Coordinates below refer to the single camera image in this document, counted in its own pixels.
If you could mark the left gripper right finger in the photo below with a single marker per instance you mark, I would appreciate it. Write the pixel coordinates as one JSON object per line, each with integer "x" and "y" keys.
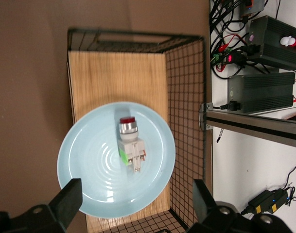
{"x": 202, "y": 201}

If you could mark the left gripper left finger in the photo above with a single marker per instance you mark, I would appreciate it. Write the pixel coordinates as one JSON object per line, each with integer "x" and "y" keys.
{"x": 67, "y": 201}

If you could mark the light blue round plate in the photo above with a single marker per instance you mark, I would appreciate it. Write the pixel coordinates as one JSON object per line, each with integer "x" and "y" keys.
{"x": 94, "y": 157}

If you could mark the red push button switch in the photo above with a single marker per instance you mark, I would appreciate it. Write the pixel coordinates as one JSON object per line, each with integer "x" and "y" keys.
{"x": 129, "y": 143}

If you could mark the black adapter yellow label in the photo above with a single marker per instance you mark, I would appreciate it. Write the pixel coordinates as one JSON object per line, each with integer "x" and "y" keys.
{"x": 259, "y": 202}
{"x": 280, "y": 199}

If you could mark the black finned power supply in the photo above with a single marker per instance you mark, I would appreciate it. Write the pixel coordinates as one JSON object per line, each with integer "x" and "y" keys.
{"x": 262, "y": 92}

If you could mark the brown table cover sheet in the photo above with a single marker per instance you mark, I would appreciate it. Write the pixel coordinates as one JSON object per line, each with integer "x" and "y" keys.
{"x": 28, "y": 72}

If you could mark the green terminal block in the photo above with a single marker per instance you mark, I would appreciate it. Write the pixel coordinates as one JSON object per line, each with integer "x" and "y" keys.
{"x": 217, "y": 57}

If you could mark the black plug with red light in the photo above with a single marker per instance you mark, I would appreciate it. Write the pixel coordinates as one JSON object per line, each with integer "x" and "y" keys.
{"x": 231, "y": 59}

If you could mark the red alligator clip lead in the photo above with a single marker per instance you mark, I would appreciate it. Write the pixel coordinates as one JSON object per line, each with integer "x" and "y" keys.
{"x": 224, "y": 47}

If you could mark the black finned box purple sticker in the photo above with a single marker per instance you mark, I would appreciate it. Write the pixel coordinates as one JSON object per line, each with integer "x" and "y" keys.
{"x": 276, "y": 41}

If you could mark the white red toy figure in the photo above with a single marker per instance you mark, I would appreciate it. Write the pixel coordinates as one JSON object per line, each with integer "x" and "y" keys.
{"x": 287, "y": 40}

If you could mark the small grey electronics box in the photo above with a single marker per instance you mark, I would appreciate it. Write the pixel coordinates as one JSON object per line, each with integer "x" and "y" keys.
{"x": 255, "y": 6}

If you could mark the aluminium camera mount bar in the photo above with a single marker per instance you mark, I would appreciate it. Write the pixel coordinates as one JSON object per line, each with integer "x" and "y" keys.
{"x": 247, "y": 123}

